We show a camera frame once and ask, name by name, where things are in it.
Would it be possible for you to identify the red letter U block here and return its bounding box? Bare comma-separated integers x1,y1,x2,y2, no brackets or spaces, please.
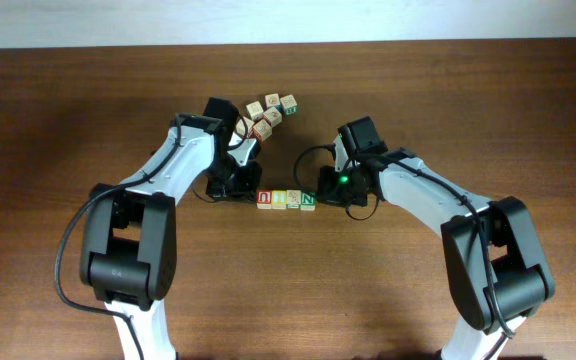
256,190,272,209

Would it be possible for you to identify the green letter N block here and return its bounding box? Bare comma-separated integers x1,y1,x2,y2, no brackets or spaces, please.
300,191,316,211

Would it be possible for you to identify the teal sided picture block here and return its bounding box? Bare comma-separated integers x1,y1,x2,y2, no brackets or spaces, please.
286,190,301,209

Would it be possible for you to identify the yellow letter wooden block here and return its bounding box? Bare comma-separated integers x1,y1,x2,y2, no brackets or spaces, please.
271,190,287,210

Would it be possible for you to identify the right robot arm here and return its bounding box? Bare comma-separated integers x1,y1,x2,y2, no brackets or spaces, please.
318,145,555,359

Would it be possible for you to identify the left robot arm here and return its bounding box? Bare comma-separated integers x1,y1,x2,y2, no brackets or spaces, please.
77,110,261,359

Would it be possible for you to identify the leftmost plain wooden block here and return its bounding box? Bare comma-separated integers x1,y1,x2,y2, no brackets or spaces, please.
235,116,255,138

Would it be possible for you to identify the red edged picture block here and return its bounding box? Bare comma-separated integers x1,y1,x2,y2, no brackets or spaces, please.
252,119,272,143

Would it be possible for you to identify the upper left picture block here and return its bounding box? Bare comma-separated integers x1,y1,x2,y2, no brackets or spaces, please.
246,101,264,121

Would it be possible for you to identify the center picture wooden block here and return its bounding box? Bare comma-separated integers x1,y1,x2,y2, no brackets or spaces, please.
263,106,283,127

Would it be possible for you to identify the top blue sided block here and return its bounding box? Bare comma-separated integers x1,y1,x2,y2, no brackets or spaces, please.
264,93,282,111

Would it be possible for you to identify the top right green sided block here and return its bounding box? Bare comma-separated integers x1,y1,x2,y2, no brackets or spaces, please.
280,94,298,116

